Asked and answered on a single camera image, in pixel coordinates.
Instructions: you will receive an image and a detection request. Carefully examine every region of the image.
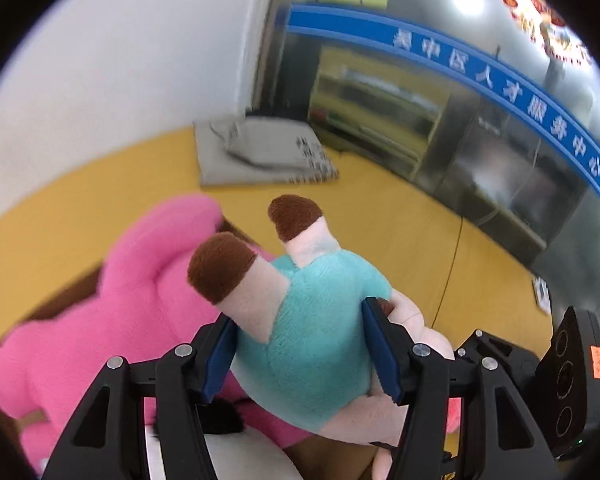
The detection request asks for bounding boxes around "panda plush toy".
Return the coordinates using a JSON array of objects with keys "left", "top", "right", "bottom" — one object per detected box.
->
[{"left": 142, "top": 399, "right": 306, "bottom": 480}]

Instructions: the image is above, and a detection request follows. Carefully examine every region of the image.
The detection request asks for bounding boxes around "wooden shelf unit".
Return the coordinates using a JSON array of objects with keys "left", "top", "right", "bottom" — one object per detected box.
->
[{"left": 307, "top": 45, "right": 453, "bottom": 181}]

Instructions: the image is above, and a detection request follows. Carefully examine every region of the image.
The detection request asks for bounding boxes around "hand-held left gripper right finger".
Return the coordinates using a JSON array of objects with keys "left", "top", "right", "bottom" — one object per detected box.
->
[{"left": 362, "top": 297, "right": 553, "bottom": 480}]

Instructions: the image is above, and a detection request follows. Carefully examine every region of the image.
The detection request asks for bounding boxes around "red wall decoration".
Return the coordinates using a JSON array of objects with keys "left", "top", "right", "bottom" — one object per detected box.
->
[{"left": 499, "top": 0, "right": 597, "bottom": 67}]

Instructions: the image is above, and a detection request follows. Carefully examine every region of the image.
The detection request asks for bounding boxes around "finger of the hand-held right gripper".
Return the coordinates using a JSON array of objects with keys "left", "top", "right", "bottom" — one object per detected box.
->
[{"left": 454, "top": 329, "right": 541, "bottom": 396}]

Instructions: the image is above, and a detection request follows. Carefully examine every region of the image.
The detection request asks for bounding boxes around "teal and pink plush doll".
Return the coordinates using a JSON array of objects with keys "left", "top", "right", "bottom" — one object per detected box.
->
[{"left": 187, "top": 195, "right": 463, "bottom": 480}]

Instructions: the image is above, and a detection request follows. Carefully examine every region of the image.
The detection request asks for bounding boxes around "blue wall banner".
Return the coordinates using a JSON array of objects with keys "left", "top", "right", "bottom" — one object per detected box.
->
[{"left": 286, "top": 4, "right": 600, "bottom": 208}]

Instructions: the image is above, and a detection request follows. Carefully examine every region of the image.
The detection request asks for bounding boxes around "small white card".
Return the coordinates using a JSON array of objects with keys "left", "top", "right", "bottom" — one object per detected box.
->
[{"left": 532, "top": 277, "right": 554, "bottom": 317}]

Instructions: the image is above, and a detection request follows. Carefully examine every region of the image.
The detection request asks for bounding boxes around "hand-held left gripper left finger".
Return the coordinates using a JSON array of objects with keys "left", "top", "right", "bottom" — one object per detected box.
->
[{"left": 40, "top": 315, "right": 238, "bottom": 480}]

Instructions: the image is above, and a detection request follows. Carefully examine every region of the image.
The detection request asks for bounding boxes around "pink plush toy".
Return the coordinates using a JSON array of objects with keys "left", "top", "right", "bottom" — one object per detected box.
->
[{"left": 0, "top": 195, "right": 301, "bottom": 448}]

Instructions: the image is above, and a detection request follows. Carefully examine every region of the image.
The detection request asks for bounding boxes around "grey bag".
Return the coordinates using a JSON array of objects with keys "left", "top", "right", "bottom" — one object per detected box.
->
[{"left": 193, "top": 115, "right": 331, "bottom": 189}]

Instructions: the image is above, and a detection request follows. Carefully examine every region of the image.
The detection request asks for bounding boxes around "brown cardboard box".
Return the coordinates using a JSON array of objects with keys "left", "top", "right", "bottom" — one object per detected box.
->
[{"left": 20, "top": 227, "right": 381, "bottom": 480}]

